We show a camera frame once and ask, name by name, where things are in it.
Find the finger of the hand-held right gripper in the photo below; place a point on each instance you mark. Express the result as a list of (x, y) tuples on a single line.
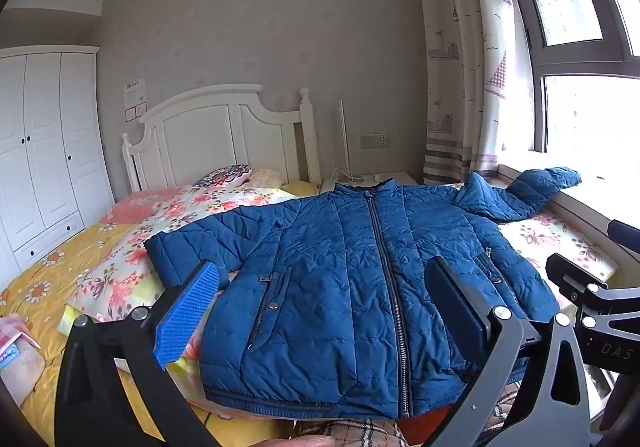
[(575, 279), (625, 231)]

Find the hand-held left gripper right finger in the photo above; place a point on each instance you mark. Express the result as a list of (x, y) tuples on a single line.
[(462, 312)]

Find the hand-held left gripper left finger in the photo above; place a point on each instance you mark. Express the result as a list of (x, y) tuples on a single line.
[(189, 307)]

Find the blue padded jacket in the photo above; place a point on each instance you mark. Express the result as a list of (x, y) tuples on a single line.
[(325, 277)]

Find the window sill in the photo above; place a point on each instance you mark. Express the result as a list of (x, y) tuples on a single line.
[(600, 199)]

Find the mandala patterned pillow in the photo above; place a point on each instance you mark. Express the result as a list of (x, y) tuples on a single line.
[(222, 175)]

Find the yellow flowered bedsheet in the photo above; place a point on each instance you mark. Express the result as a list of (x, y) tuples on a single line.
[(45, 277)]

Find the plaid trousers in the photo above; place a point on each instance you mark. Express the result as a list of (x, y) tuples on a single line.
[(370, 432)]

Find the pale pink pillow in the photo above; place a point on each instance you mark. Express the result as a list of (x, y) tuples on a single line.
[(267, 177)]

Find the white nightstand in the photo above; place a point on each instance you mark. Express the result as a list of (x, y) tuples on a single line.
[(360, 178)]

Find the white bed headboard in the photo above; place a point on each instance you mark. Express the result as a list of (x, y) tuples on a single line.
[(200, 132)]

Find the pink packet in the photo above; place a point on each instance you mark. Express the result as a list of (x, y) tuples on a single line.
[(17, 357)]

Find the white lamp pole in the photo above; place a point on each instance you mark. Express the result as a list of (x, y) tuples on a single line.
[(344, 137)]

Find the white wardrobe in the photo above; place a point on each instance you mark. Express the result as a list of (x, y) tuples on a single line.
[(45, 142)]

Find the window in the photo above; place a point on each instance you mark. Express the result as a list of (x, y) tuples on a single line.
[(575, 2)]

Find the sailboat print curtain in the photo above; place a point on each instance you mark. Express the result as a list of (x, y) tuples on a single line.
[(465, 52)]

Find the wall socket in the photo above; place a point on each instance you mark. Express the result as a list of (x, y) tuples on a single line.
[(375, 141)]

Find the white paper wall note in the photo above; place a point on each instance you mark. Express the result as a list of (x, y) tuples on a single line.
[(134, 92)]

